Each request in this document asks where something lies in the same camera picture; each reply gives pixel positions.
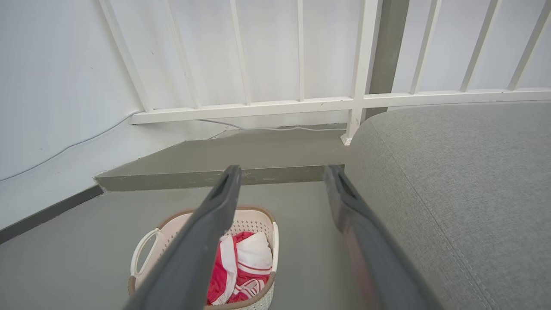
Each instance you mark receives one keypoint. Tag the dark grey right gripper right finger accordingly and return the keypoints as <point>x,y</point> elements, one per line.
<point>379,258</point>

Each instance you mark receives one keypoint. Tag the grey fabric sofa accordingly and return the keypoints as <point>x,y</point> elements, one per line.
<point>465,193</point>

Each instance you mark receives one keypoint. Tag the red and white sports garment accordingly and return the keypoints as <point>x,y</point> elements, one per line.
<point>241,267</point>

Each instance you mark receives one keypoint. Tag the white perforated laundry basket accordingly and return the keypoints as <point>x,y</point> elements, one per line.
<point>254,217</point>

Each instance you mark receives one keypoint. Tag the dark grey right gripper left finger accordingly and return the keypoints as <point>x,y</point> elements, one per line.
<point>193,249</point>

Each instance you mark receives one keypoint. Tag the white metal railing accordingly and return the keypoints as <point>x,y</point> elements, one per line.
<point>258,108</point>

